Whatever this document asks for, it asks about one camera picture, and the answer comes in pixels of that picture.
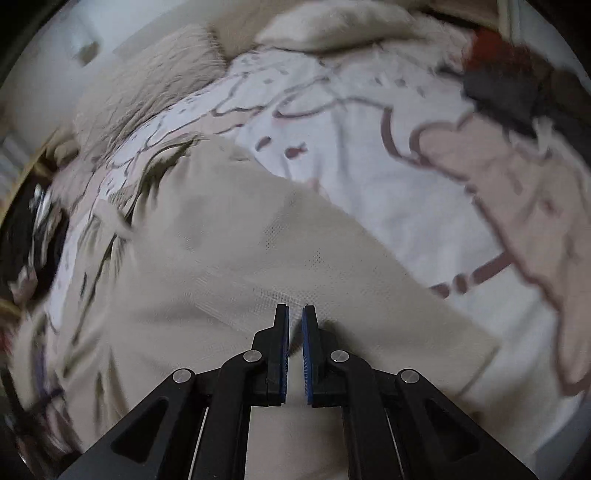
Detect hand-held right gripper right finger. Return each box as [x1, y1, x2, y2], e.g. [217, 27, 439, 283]
[302, 305, 539, 480]

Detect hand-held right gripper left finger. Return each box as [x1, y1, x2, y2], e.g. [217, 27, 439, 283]
[58, 304, 291, 480]

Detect beige ribbed sweater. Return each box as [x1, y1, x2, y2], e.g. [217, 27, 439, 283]
[9, 138, 502, 480]

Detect stack of folded clothes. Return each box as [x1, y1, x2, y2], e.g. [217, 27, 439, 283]
[0, 180, 70, 305]

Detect bear printed bed sheet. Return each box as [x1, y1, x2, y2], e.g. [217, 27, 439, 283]
[46, 37, 591, 462]

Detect beige quilted pillow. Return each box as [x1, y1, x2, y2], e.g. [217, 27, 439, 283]
[74, 23, 229, 148]

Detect wooden bedside shelf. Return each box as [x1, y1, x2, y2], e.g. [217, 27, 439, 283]
[0, 143, 51, 222]

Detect grey garment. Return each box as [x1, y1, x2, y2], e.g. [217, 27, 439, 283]
[462, 60, 555, 134]

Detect brown long bolster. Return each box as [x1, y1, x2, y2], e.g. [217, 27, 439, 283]
[203, 0, 296, 51]

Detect white fluffy pillow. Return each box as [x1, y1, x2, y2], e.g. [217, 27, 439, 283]
[256, 0, 462, 51]

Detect brown garment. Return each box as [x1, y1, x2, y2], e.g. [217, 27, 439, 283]
[508, 46, 591, 121]

